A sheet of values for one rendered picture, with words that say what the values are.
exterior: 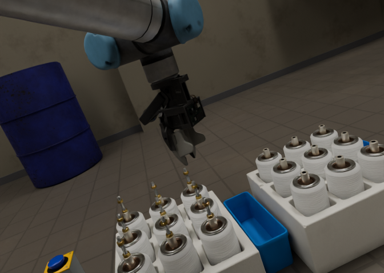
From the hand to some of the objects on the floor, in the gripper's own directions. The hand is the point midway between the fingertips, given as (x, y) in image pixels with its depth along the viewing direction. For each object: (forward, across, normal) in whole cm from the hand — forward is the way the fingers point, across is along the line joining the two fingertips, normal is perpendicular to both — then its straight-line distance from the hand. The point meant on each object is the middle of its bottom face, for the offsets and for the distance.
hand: (186, 156), depth 71 cm
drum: (+46, +81, +214) cm, 234 cm away
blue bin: (+46, +22, 0) cm, 51 cm away
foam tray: (+46, +38, -20) cm, 64 cm away
